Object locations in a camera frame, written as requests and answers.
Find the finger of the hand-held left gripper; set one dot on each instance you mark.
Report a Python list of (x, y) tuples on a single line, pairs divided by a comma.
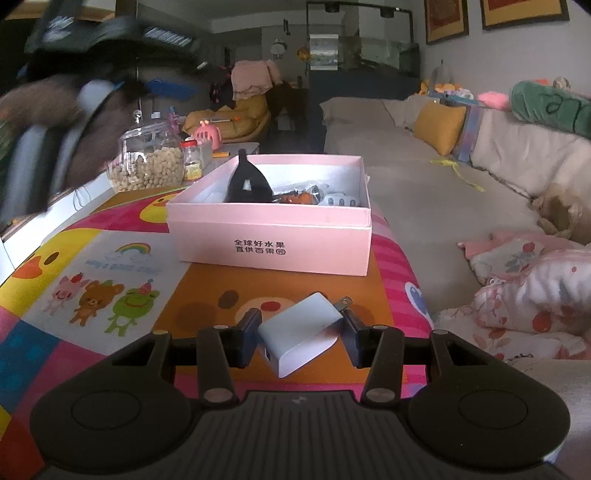
[(171, 88)]

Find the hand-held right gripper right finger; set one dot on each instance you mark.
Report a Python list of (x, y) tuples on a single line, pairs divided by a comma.
[(351, 338)]

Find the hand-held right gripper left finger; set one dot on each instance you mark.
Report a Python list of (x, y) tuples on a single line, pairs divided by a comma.
[(249, 333)]

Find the white charger plug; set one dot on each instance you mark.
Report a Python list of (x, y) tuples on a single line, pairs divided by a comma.
[(300, 332)]

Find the pink cardboard box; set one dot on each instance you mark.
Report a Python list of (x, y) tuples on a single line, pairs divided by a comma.
[(277, 240)]

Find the black wedge-shaped object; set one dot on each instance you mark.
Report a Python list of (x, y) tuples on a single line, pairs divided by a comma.
[(249, 180)]

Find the white paw print case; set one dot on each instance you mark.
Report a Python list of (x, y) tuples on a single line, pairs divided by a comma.
[(339, 201)]

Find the clear bag of black parts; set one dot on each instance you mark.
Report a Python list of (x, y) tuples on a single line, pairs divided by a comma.
[(314, 188)]

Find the person's left hand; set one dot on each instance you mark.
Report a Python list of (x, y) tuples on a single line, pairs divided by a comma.
[(111, 134)]

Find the black pink dotted bag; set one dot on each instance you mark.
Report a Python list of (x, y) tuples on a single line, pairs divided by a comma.
[(219, 94)]

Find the small jar with red lid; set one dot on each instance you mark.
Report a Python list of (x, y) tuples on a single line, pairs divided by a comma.
[(191, 161)]

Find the yellow beanbag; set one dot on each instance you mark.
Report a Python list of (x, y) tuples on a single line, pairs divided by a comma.
[(244, 117)]

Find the pink garment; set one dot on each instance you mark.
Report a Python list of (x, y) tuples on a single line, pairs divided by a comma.
[(254, 78)]

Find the glass jar of peanuts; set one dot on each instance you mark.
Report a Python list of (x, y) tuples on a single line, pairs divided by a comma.
[(152, 170)]

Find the colourful cartoon printed mat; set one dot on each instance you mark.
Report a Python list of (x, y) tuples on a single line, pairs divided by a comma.
[(138, 323)]

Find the dark garment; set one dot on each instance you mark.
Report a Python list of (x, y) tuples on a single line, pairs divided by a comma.
[(288, 104)]

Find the orange round ornament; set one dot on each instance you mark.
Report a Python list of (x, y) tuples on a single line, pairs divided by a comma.
[(303, 54)]

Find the amber orange object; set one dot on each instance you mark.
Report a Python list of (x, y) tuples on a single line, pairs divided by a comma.
[(298, 199)]

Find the beige sofa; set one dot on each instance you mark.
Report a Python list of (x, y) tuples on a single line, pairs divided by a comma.
[(415, 207)]

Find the floral blanket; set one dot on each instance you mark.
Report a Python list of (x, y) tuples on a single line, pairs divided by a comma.
[(531, 304)]

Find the dark blue cabinet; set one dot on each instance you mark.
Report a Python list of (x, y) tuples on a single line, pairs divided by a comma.
[(360, 87)]

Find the yellow ribbon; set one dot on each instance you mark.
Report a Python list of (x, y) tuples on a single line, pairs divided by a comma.
[(457, 175)]

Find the glass fish tank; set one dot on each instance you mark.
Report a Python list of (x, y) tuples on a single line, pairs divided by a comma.
[(364, 46)]

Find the yellow pillow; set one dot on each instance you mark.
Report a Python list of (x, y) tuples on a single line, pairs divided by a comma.
[(441, 127)]

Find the pastel striped cloth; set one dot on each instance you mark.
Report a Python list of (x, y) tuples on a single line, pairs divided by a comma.
[(468, 134)]

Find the beige plush toy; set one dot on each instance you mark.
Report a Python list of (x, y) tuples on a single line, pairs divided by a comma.
[(558, 212)]

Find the yellow plush toys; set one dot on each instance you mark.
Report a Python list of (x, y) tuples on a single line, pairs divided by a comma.
[(443, 87)]

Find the grey plush toy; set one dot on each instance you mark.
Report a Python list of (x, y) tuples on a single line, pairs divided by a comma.
[(443, 74)]

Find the pink fluffy toy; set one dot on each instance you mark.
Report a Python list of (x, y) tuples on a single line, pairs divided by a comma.
[(493, 100)]

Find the framed red calligraphy picture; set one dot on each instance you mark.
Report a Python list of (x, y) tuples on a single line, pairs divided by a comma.
[(524, 11), (445, 21)]

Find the green plush toy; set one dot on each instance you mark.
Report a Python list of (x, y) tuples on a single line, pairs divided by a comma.
[(549, 108)]

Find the white wall figure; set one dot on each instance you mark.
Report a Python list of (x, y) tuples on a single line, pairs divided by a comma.
[(277, 48)]

